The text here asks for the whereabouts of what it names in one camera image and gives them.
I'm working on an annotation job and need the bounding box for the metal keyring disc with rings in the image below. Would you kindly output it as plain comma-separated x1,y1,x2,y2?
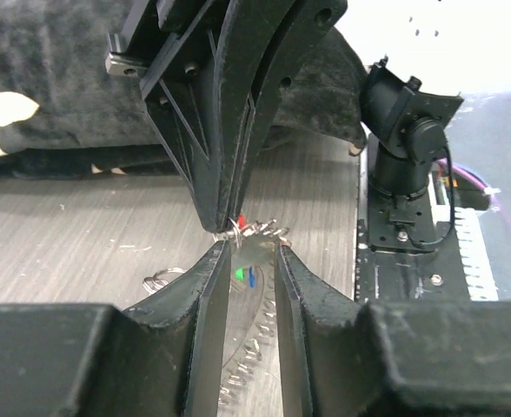
142,216,294,407

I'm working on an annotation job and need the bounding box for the black floral plush pillow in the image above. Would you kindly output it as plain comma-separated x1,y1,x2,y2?
0,1,367,179

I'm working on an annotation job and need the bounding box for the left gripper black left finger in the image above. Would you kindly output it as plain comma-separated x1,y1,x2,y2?
0,242,231,416

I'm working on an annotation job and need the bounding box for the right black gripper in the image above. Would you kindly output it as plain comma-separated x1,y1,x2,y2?
105,1,347,232

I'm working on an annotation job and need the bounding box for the white slotted cable duct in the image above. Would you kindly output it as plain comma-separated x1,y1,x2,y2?
428,171,499,301

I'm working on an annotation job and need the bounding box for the red key tag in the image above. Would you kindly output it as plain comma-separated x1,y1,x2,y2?
237,214,247,228

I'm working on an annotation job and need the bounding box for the green key tag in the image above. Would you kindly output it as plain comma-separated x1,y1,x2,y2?
235,268,244,281

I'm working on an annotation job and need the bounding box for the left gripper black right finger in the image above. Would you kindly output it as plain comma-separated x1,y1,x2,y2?
275,246,511,416

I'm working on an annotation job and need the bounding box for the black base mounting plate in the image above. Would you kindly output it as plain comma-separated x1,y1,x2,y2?
354,135,470,303

